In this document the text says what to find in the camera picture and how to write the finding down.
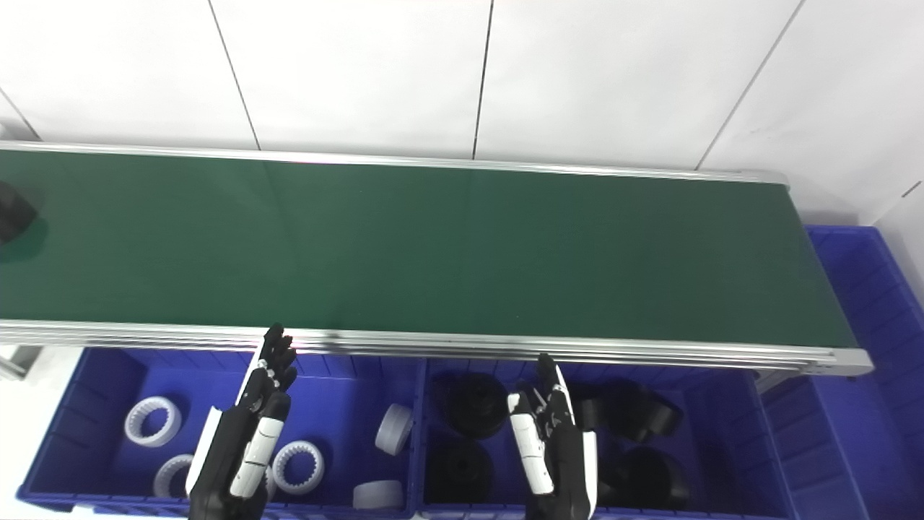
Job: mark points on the white cylindrical part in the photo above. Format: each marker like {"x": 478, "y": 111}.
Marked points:
{"x": 377, "y": 495}
{"x": 393, "y": 430}

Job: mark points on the aluminium conveyor support leg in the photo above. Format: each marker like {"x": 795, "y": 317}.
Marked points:
{"x": 18, "y": 361}

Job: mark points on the black cylindrical hub part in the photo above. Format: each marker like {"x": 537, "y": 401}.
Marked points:
{"x": 646, "y": 478}
{"x": 642, "y": 412}
{"x": 474, "y": 404}
{"x": 458, "y": 471}
{"x": 13, "y": 213}

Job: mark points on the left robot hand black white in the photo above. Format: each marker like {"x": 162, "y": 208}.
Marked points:
{"x": 231, "y": 448}

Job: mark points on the blue bin with black parts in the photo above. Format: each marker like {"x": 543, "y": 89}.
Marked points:
{"x": 722, "y": 448}

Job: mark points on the empty blue plastic bin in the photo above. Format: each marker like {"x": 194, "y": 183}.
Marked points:
{"x": 866, "y": 347}

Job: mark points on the green conveyor belt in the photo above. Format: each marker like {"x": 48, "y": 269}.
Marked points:
{"x": 433, "y": 344}
{"x": 433, "y": 245}

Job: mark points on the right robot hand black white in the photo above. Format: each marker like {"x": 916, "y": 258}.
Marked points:
{"x": 559, "y": 462}

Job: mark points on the blue bin with white parts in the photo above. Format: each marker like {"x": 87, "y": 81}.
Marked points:
{"x": 339, "y": 426}

